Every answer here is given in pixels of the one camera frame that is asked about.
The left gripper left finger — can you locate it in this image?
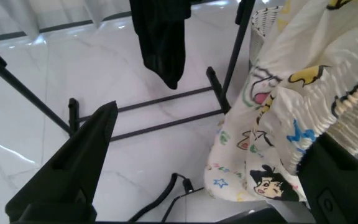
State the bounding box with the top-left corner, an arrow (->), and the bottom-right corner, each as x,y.
4,100 -> 119,223

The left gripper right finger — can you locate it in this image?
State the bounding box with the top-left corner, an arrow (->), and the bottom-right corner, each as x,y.
296,132 -> 358,223

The cream printed garment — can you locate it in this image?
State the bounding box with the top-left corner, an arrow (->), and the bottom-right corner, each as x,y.
203,0 -> 358,205

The black t-shirt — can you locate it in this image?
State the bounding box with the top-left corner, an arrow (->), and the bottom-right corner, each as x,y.
129,0 -> 193,90

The black clothes rack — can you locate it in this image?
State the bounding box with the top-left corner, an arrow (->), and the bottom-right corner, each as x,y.
0,0 -> 257,142

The white laundry basket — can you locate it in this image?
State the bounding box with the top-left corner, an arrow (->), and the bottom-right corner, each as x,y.
249,6 -> 284,72

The white curtain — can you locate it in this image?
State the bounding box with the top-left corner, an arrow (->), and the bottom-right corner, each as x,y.
0,0 -> 133,41

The black cable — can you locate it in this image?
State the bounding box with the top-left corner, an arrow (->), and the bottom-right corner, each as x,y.
128,172 -> 195,222

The thin dark cable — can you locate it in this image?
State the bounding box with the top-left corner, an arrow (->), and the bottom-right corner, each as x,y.
161,186 -> 205,222

